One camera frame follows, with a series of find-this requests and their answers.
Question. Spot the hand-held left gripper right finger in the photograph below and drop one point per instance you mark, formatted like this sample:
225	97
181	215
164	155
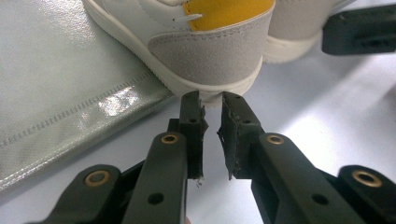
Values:
280	174

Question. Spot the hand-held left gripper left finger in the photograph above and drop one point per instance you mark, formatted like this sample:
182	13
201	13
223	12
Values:
165	174

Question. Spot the white grey sneaker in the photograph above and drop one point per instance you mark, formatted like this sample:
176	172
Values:
295	28
211	56

